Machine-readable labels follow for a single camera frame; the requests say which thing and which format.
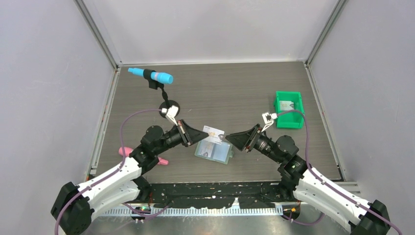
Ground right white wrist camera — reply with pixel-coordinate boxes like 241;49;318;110
261;112;277;132

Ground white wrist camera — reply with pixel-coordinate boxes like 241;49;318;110
161;105;179;126
261;112;277;132

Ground mint green card holder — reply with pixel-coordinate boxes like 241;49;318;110
194;141;233;165

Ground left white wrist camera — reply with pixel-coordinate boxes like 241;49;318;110
161;105;179;126

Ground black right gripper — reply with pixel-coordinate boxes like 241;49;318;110
225;124;283;164

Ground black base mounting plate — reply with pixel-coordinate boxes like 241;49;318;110
131;182;297;209

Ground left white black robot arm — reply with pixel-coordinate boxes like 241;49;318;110
51;120;209;235

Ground blue toy microphone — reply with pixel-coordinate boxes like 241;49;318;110
128;68;174;84

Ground green plastic bin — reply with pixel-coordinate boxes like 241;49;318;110
274;91;304;129

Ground silver VIP card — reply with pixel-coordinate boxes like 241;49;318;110
198;142;215;158
203;125;225;144
279;100;295;112

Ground aluminium frame rail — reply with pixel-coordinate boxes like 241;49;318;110
69;181;364;218

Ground pink marker pen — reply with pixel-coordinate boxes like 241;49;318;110
118;147;169;165

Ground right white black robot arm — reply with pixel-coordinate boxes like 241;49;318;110
225;124;391;235

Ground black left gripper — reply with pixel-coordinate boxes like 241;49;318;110
154;119;208;156

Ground black microphone stand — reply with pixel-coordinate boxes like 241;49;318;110
146;79;180;118

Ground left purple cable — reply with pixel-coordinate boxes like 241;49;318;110
53;109;169;235

